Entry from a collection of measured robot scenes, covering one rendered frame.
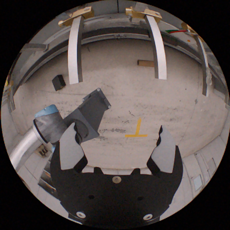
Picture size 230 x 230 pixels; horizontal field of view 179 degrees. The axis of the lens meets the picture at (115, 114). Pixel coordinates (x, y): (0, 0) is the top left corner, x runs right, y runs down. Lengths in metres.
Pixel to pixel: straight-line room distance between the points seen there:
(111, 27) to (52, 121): 0.51
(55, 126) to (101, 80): 0.82
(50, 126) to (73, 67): 0.29
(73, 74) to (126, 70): 0.87
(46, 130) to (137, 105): 1.06
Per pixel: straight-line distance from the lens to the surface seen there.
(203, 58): 0.44
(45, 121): 0.41
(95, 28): 0.45
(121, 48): 1.11
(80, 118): 0.58
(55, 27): 0.73
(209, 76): 0.42
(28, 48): 0.53
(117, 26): 0.44
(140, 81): 1.08
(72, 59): 0.24
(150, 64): 1.05
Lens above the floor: 1.05
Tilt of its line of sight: 63 degrees down
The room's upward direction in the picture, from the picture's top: 175 degrees counter-clockwise
